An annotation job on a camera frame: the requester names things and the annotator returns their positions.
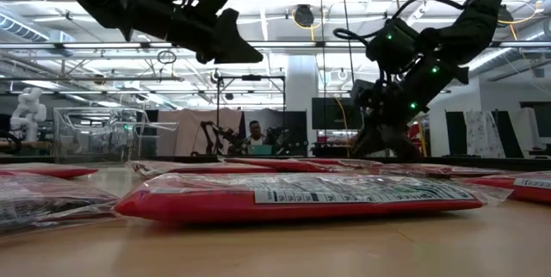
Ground silver air duct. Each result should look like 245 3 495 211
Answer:
0 12 52 44

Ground person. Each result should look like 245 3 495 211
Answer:
242 120 271 157

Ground red popcorn bag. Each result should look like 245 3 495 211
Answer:
462 171 551 205
0 174 121 235
0 163 99 180
127 159 279 179
369 163 507 179
223 157 384 173
114 172 513 226

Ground white patterned cloth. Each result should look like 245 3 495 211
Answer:
463 109 505 158

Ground black aluminium table frame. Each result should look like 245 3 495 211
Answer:
0 154 551 171

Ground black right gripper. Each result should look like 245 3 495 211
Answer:
352 74 431 161

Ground black hanging cable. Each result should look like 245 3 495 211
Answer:
338 0 356 97

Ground long yellow power cable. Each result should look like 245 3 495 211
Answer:
416 121 428 157

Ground black ceiling cable reel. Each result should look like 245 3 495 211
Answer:
294 3 316 28

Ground black coiled ceiling cable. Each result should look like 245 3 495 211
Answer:
157 49 178 65

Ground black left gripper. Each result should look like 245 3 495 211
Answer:
165 4 264 65

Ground short yellow hanging cable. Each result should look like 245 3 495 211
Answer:
334 97 350 157

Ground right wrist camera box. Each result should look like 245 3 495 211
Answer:
350 78 376 108

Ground black monitor screen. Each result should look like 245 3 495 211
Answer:
312 97 362 131

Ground white humanoid robot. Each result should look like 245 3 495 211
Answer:
9 87 47 143

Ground clear plastic basket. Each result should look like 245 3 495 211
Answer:
52 107 181 163

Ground black gantry stand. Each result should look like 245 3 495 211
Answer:
214 74 288 157

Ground teal box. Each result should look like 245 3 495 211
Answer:
247 144 273 157

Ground beige curtain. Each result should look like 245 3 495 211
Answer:
157 108 245 157

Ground red storage bins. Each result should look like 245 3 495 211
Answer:
407 121 425 157

